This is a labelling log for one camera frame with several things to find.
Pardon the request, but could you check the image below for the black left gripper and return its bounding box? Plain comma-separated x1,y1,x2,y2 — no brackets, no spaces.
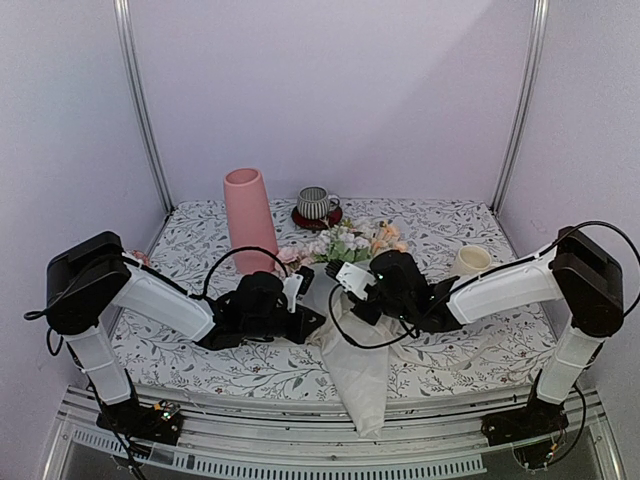
243,304,325,345

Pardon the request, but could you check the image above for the cream printed ribbon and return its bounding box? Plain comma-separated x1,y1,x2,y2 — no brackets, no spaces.
376,306,555,384

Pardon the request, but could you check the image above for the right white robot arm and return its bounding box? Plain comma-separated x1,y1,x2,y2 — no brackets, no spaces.
337,227,625,436

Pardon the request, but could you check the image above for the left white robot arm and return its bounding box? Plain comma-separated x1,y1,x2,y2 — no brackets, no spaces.
42,231,325,434

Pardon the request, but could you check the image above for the pink tall vase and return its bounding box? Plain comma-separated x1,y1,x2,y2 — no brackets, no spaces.
224,168,278,255

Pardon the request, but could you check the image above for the cream white mug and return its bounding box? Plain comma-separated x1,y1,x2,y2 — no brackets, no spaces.
450,245,494,276

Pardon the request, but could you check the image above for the dark red saucer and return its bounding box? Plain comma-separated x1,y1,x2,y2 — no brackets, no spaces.
291,201,343,232

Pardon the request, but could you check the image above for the striped grey ceramic cup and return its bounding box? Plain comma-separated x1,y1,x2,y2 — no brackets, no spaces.
296,186,340,220

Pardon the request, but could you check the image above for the pink patterned ball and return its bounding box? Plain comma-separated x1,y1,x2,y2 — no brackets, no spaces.
130,250,150,266

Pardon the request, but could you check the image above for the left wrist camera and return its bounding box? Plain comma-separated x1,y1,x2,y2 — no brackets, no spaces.
283,266,315,313

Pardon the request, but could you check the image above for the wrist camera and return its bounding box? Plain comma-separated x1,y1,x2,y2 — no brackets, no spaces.
283,266,315,313
325,260,376,301

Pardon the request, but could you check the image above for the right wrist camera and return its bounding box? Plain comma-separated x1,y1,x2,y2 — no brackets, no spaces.
325,260,376,301

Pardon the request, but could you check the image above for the aluminium front rail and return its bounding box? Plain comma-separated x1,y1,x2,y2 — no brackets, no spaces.
36,385,632,479

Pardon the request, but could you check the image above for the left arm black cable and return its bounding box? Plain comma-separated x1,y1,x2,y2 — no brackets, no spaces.
23,244,291,359

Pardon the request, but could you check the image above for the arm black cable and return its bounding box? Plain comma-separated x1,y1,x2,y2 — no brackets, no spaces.
328,221,640,351
23,244,291,359

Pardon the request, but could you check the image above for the right aluminium frame post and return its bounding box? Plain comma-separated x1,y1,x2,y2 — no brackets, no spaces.
491,0,550,217

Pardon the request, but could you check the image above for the aluminium frame post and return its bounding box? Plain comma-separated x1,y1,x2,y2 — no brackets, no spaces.
491,0,550,217
113,0,175,215

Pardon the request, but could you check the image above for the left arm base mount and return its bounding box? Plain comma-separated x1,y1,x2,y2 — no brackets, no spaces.
96,398,184,446

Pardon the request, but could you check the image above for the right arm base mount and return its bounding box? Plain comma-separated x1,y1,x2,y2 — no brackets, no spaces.
481,388,569,446

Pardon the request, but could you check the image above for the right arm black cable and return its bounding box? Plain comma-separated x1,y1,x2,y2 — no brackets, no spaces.
328,221,640,351

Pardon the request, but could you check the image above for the left aluminium frame post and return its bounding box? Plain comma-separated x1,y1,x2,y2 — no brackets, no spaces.
113,0,175,215

